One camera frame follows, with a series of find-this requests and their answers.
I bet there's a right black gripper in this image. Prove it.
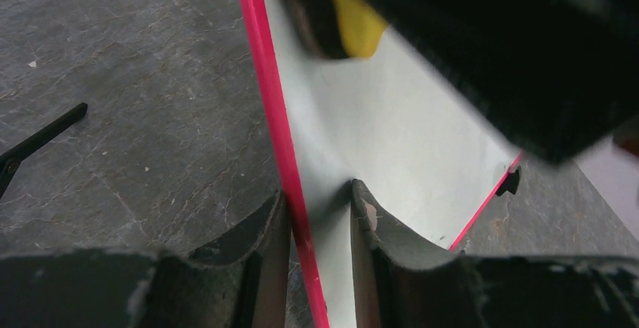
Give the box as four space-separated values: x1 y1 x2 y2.
284 0 639 165

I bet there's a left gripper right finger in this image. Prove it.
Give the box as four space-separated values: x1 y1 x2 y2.
350 179 463 327

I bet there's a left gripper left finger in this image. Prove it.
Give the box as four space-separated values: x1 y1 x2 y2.
189 191 291 327

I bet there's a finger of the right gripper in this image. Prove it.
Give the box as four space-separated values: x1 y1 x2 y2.
282 0 349 60

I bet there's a yellow bone-shaped eraser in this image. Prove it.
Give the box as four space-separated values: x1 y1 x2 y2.
333 0 388 59

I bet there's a pink framed whiteboard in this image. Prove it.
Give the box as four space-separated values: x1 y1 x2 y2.
240 0 521 327

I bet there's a black microphone tripod stand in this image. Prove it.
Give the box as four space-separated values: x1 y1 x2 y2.
1 103 88 197

